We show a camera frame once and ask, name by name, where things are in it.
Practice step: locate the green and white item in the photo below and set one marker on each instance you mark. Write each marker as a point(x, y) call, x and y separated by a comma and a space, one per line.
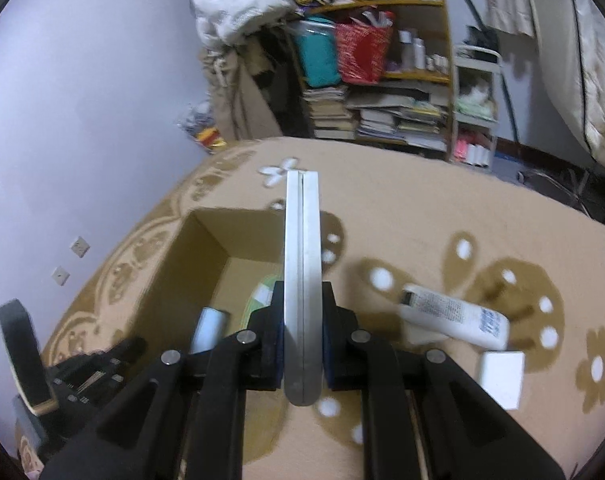
point(262, 292)

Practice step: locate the white printed bottle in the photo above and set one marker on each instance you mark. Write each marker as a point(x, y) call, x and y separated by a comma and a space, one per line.
point(452, 320)

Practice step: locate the red patterned bag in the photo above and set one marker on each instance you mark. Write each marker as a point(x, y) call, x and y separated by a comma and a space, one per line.
point(365, 52)

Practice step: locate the white trolley cart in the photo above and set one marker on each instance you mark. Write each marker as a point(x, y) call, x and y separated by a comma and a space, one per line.
point(477, 110)

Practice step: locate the beige hanging cloth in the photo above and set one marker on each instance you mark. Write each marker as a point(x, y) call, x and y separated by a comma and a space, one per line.
point(237, 100)

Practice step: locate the pile of magazines and books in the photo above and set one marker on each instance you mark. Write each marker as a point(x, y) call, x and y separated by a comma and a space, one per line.
point(402, 120)

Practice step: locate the stack of worn books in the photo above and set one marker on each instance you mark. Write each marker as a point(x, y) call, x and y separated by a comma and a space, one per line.
point(330, 115)

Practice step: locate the teal storage box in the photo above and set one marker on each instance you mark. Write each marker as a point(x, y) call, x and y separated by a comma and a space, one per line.
point(317, 57)

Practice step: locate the white bedding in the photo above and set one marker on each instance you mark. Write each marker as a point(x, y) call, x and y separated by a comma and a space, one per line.
point(582, 60)

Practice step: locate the cardboard box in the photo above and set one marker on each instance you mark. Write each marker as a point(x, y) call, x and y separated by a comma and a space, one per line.
point(207, 260)

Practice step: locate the beige flower printed blanket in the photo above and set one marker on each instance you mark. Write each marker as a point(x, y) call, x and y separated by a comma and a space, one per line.
point(407, 210)

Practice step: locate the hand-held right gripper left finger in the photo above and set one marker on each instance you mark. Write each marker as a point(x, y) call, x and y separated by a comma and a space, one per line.
point(267, 350)

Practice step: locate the blue and silver tube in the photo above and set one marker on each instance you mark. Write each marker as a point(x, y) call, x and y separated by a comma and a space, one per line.
point(210, 330)

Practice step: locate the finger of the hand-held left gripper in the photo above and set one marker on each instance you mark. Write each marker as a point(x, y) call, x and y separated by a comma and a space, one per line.
point(100, 367)

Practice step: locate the white square box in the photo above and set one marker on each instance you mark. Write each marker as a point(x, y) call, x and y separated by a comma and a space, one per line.
point(502, 377)

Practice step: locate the colourful printed bag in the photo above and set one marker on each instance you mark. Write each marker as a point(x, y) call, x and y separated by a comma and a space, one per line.
point(205, 130)

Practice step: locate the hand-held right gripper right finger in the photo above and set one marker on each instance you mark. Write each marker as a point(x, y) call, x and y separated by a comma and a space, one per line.
point(340, 350)

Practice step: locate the wooden shelf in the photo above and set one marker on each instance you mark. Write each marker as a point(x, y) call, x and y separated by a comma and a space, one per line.
point(445, 35)

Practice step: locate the row of small bottles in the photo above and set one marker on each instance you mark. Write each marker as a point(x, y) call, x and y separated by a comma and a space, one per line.
point(422, 55)

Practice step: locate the yellow oval case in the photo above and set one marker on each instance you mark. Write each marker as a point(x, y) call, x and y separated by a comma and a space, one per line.
point(303, 285)

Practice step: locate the white puffer jacket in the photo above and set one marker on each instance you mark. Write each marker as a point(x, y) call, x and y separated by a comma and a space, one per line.
point(232, 0)

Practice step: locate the white wall socket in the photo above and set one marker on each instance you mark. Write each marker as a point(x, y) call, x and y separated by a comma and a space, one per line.
point(61, 275)
point(80, 246)

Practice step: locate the small white block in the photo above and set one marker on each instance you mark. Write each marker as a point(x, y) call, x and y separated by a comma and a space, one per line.
point(425, 336)

